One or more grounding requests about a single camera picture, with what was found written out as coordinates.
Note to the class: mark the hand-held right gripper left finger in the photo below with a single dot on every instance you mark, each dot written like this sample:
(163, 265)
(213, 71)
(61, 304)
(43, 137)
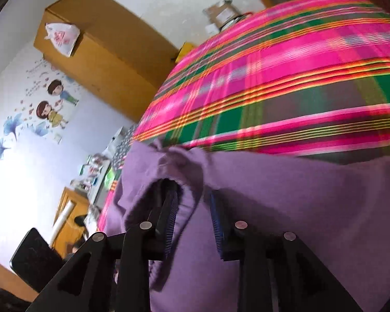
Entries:
(170, 214)

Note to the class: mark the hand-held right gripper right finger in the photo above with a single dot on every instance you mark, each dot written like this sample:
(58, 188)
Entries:
(217, 224)

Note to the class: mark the purple fleece cloth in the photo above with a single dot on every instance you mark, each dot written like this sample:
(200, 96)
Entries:
(279, 217)

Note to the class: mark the orange wooden furniture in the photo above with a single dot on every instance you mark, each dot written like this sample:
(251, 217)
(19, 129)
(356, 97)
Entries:
(73, 230)

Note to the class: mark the white paper roll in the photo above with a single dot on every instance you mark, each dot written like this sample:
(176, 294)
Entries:
(63, 221)

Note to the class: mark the green tissue pack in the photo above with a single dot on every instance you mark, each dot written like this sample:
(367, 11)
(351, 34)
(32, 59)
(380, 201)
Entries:
(112, 178)

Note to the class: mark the dark floral folded cloth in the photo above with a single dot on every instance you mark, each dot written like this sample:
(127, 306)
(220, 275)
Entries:
(123, 149)

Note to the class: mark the cluster of toiletry bottles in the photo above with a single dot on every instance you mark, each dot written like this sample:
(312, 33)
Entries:
(87, 175)

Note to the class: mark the white paper bag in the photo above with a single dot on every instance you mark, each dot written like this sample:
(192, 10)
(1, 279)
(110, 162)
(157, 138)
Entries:
(113, 141)

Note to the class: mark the yellow printed bag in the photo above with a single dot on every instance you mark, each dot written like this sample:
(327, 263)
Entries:
(186, 52)

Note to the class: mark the pink plaid blanket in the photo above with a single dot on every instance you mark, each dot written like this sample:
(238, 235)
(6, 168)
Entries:
(279, 71)

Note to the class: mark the wooden wardrobe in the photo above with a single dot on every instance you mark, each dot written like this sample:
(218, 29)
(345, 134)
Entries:
(110, 55)

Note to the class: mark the small white box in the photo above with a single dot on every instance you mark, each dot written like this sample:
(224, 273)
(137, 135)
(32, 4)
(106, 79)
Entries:
(212, 29)

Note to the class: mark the white plastic bag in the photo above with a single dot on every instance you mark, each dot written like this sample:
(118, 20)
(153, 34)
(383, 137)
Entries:
(63, 39)

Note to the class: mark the cardboard box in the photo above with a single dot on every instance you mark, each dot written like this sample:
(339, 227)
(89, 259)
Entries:
(224, 13)

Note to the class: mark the cartoon children wall sticker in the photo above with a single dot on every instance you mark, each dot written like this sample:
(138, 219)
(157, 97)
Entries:
(48, 110)

